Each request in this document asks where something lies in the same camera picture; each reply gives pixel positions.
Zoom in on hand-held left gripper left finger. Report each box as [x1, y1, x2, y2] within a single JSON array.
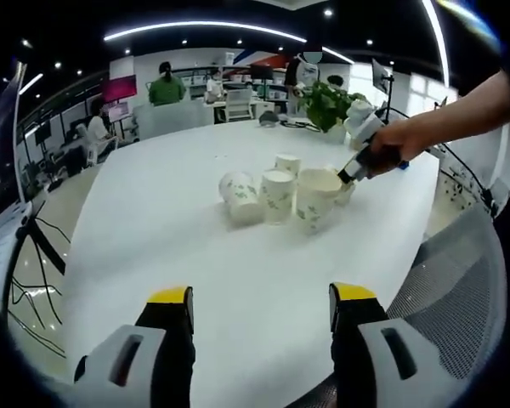
[[73, 285, 196, 408]]

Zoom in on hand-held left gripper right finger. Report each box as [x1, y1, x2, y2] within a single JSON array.
[[328, 281, 460, 408]]

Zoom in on person's right hand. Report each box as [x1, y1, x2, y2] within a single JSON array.
[[365, 110, 437, 165]]

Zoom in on green potted plant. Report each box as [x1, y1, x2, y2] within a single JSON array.
[[301, 80, 366, 144]]

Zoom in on grey mesh office chair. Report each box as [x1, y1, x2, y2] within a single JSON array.
[[384, 216, 507, 382]]

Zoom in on curved ceiling light strip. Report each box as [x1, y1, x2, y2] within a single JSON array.
[[422, 0, 450, 77], [104, 20, 354, 65]]

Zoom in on white office chair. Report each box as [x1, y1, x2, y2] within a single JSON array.
[[224, 88, 254, 122]]

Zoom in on white table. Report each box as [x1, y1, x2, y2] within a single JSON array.
[[61, 118, 445, 408]]

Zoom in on pale grey chair back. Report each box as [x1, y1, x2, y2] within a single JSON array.
[[133, 101, 216, 141]]

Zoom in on black cable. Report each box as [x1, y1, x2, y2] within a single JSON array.
[[444, 144, 501, 218]]

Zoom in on black floor cables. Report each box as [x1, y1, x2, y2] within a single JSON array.
[[6, 220, 67, 358]]

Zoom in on pink wall screen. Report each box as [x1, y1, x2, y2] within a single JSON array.
[[101, 75, 138, 103]]

